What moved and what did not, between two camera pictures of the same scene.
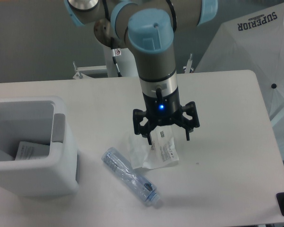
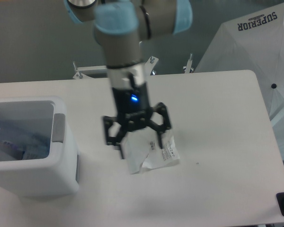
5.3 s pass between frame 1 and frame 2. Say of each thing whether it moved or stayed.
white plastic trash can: stayed
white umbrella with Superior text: stayed
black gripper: moved
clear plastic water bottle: moved
